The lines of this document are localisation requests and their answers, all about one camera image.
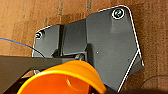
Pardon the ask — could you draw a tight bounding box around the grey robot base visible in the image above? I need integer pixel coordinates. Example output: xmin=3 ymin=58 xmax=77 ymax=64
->
xmin=31 ymin=4 xmax=145 ymax=93

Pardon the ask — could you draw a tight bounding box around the thin blue cable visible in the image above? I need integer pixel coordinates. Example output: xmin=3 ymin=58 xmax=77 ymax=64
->
xmin=0 ymin=37 xmax=36 ymax=53

